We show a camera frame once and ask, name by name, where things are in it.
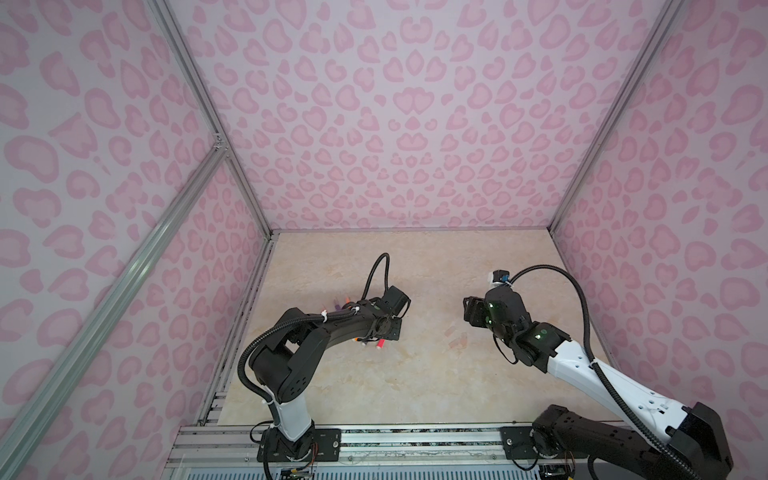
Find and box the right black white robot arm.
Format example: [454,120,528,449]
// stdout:
[463,285,734,479]

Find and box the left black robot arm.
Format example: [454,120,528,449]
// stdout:
[237,286,411,446]

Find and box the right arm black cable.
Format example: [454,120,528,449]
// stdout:
[508,264,703,480]

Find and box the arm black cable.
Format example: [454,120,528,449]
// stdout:
[236,252,391,403]
[508,264,703,480]

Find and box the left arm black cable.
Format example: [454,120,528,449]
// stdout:
[236,252,391,403]

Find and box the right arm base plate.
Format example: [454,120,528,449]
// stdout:
[499,425,538,461]

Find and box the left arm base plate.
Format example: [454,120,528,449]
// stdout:
[257,427,341,463]

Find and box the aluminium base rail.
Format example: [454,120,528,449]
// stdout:
[160,422,691,480]

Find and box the diagonal aluminium frame bar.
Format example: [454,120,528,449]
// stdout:
[1,145,227,479]

